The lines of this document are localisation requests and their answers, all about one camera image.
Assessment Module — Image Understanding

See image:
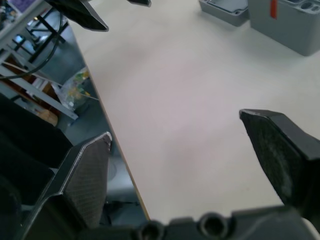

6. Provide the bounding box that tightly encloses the red strip on holder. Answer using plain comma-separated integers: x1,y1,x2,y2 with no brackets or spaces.
270,0,279,20

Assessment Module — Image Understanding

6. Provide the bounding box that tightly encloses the black padded bulky object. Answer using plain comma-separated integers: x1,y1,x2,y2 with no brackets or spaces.
0,93,75,208

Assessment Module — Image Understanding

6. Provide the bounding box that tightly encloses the grey tool holder block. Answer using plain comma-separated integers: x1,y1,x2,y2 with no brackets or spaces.
248,0,320,57

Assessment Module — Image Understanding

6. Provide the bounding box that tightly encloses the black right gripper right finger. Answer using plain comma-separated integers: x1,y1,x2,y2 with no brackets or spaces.
239,108,320,226

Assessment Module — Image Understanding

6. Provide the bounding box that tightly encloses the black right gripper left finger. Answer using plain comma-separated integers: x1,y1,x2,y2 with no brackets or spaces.
23,131,113,240

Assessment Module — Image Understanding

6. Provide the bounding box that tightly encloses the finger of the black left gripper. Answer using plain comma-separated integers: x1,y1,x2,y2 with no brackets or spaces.
44,0,110,33
126,0,153,7

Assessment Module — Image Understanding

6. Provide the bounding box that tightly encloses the grey plastic enclosure box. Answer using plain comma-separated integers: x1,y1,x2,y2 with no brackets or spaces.
198,0,250,28

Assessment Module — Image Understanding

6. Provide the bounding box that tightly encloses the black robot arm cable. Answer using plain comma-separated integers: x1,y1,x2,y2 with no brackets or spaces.
0,11,66,80

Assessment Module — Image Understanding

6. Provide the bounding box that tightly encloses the clear bag of coloured items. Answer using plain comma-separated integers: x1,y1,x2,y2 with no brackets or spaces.
53,66,101,114

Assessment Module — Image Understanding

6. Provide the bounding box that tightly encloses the grey metal shelf frame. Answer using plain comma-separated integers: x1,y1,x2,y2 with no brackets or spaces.
0,41,80,121

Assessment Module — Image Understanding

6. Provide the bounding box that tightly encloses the black metal stand frame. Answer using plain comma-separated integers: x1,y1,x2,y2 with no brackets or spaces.
11,6,70,64

